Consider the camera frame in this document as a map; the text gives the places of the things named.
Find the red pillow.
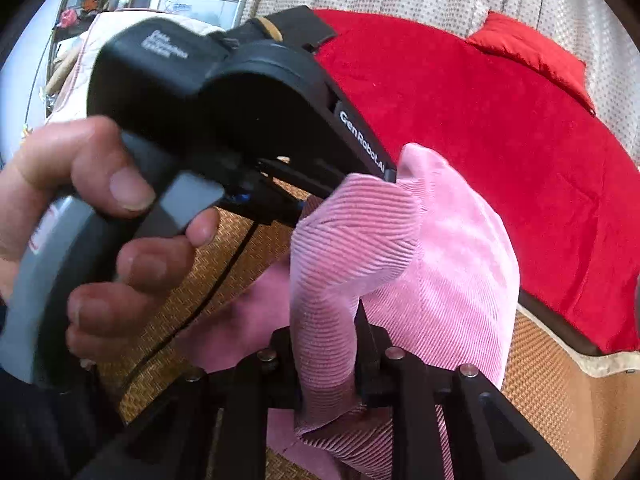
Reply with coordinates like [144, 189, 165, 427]
[466, 11, 597, 114]

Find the woven straw mat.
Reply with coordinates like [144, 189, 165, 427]
[97, 180, 640, 480]

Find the pink ribbed sweater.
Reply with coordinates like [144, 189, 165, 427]
[175, 142, 522, 480]

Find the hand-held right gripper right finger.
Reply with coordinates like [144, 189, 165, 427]
[352, 304, 581, 480]

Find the red blanket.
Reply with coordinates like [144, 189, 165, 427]
[310, 9, 640, 357]

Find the black cable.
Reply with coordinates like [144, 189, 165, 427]
[117, 220, 264, 402]

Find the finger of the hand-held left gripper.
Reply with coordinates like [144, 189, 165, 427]
[220, 160, 327, 229]
[300, 100, 399, 196]

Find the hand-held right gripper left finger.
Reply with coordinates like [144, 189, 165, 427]
[70, 327, 307, 480]

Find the person's left hand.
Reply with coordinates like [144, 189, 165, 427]
[0, 115, 222, 371]

